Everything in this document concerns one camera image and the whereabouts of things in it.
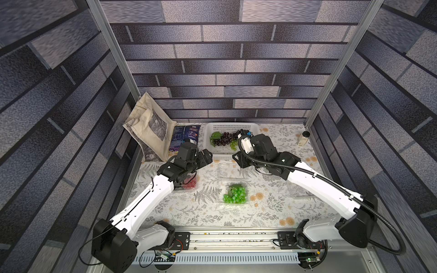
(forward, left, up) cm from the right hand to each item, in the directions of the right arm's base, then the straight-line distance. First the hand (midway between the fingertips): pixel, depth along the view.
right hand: (233, 155), depth 75 cm
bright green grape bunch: (-12, -1, -18) cm, 22 cm away
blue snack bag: (+28, +33, -17) cm, 47 cm away
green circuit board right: (-36, -32, -25) cm, 54 cm away
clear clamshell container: (-2, 0, -24) cm, 24 cm away
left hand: (+1, +12, -3) cm, 12 cm away
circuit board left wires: (-36, +29, -23) cm, 52 cm away
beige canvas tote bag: (+21, +45, -4) cm, 50 cm away
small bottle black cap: (+25, -45, -18) cm, 55 cm away
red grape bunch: (-6, +22, -17) cm, 29 cm away
